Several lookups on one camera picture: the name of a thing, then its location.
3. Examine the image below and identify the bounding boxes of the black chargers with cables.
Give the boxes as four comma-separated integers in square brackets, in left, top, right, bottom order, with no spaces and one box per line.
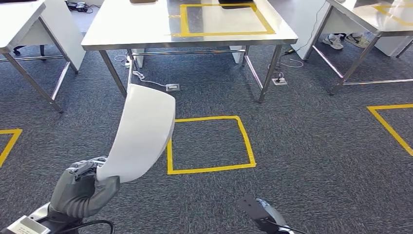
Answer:
[66,1,93,14]

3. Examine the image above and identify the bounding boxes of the yellow floor tape square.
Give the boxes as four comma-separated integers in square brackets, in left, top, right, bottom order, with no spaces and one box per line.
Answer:
[367,104,413,157]
[166,116,257,176]
[0,128,23,169]

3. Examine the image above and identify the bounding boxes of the stainless steel workbench table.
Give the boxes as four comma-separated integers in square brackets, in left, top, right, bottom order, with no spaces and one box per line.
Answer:
[303,0,413,97]
[80,0,298,104]
[0,0,80,114]

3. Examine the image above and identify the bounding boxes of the small yellow tape rectangle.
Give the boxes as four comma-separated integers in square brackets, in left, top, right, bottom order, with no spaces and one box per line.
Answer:
[168,14,182,37]

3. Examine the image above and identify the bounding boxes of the large yellow tape rectangle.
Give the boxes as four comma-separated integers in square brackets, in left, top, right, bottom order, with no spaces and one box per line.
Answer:
[179,2,276,38]

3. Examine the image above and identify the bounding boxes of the white power cable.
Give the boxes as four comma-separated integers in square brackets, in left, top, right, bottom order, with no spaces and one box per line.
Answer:
[132,70,167,87]

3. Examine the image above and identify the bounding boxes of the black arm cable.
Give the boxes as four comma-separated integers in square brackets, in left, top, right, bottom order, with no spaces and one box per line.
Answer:
[267,219,307,234]
[56,219,115,234]

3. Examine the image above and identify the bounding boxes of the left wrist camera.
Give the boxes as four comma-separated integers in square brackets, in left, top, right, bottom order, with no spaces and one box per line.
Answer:
[6,215,51,234]

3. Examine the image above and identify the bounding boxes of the black chair base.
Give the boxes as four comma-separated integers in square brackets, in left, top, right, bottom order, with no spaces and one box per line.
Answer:
[13,44,46,61]

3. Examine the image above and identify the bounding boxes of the white curved plastic part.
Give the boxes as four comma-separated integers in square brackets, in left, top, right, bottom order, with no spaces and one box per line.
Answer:
[96,83,176,184]

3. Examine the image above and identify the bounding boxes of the person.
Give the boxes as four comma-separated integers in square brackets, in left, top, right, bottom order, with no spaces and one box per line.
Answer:
[322,32,371,51]

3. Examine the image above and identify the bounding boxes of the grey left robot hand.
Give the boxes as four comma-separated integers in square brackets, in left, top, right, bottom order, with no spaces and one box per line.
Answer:
[48,156,121,219]

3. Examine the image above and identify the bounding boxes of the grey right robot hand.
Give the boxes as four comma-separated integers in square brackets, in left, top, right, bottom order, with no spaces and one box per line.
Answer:
[256,198,288,234]

